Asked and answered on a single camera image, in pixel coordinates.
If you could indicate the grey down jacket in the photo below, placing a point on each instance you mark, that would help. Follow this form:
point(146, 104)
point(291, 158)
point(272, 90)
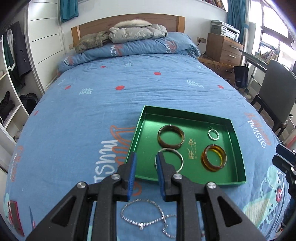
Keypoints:
point(136, 31)

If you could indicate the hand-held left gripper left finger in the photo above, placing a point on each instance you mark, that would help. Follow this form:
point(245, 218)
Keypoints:
point(131, 176)

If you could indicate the white printer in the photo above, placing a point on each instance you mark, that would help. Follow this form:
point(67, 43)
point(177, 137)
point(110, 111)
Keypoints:
point(225, 29)

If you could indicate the olive fur coat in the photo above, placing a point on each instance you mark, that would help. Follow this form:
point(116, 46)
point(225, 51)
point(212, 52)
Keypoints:
point(91, 41)

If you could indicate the wooden headboard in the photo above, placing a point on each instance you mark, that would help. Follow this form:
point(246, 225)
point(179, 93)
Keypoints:
point(92, 29)

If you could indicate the wall power socket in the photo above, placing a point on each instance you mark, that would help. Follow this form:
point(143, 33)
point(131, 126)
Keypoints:
point(201, 39)

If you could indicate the plain silver bangle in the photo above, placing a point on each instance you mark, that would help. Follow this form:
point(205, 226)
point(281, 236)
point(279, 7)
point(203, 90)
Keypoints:
point(181, 160)

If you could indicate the black backpack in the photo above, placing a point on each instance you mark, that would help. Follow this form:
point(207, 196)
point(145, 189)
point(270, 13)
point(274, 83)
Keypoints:
point(29, 102)

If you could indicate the white open wardrobe shelf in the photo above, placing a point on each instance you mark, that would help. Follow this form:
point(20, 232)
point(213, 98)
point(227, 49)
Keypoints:
point(10, 125)

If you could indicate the grey upholstered chair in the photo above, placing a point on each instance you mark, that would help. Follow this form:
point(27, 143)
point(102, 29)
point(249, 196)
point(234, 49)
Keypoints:
point(275, 88)

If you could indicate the dark hanging jacket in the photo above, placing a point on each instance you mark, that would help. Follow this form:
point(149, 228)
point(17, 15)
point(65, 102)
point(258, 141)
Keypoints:
point(22, 51)

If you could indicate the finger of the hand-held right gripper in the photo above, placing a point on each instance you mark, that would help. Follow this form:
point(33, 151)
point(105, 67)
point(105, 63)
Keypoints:
point(286, 151)
point(281, 163)

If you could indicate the dark brown bangle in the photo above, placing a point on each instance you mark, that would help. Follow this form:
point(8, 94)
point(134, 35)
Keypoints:
point(159, 139)

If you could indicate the folded blue printed duvet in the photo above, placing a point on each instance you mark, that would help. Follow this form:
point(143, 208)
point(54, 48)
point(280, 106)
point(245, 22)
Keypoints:
point(129, 49)

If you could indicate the low wooden nightstand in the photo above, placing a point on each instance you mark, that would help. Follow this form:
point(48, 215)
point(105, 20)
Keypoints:
point(219, 69)

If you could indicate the black tote bag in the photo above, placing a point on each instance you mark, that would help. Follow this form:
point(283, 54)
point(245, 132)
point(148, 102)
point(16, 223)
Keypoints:
point(241, 77)

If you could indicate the green rectangular tray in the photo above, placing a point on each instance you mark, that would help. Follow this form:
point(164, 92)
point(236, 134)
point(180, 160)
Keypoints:
point(148, 148)

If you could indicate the long teal curtain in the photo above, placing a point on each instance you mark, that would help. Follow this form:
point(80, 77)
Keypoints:
point(238, 18)

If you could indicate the red smartphone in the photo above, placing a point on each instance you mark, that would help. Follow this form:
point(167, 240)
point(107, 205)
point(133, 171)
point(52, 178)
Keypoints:
point(15, 215)

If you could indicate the glass top desk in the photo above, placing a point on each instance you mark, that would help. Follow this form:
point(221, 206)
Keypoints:
point(253, 58)

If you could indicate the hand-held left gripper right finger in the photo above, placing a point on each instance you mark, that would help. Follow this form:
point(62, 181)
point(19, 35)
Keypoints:
point(160, 176)

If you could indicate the white panelled wardrobe door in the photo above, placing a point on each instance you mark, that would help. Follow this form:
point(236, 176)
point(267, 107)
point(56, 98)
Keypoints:
point(46, 46)

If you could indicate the row of books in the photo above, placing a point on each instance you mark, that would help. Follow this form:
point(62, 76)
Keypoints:
point(216, 2)

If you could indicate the short teal curtain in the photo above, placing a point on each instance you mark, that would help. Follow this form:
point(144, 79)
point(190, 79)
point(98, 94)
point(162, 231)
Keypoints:
point(69, 10)

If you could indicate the amber translucent bangle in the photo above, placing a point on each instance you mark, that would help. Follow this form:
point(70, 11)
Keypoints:
point(204, 162)

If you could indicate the green white hanging clothes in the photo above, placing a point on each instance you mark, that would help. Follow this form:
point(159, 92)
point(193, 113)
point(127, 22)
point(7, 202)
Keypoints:
point(10, 60)

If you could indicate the white standing air conditioner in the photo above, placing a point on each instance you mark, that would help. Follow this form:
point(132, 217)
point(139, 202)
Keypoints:
point(252, 37)

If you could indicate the black clothes pile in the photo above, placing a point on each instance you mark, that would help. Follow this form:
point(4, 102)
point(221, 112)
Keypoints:
point(6, 105)

